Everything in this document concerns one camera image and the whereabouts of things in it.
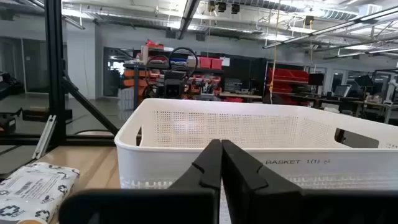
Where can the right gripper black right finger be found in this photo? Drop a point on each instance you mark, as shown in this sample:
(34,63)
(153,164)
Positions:
(264,205)

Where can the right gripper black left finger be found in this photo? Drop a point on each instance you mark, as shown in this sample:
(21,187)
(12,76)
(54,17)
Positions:
(186,205)

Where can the white perforated plastic basket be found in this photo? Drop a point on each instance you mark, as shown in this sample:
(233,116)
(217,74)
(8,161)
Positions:
(217,124)

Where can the rack of red bins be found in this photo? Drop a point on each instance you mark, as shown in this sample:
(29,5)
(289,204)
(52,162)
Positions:
(289,76)

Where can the black monitor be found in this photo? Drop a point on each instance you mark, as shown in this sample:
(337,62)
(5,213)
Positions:
(316,79)

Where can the shelf with orange bins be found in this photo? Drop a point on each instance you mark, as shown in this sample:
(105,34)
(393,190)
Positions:
(205,63)

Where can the white printed gauze package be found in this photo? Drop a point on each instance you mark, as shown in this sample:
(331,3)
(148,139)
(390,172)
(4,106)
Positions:
(31,189)

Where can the black floor case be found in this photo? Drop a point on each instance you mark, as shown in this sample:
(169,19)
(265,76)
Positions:
(46,115)

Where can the black horizontal frame rail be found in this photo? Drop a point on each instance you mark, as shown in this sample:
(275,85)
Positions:
(87,140)

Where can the black diagonal frame brace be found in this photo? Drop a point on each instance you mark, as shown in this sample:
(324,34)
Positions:
(90,105)

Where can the silver angled bracket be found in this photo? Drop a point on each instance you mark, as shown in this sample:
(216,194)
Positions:
(45,137)

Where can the black frame post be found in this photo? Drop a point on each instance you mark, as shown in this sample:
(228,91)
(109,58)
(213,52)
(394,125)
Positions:
(55,62)

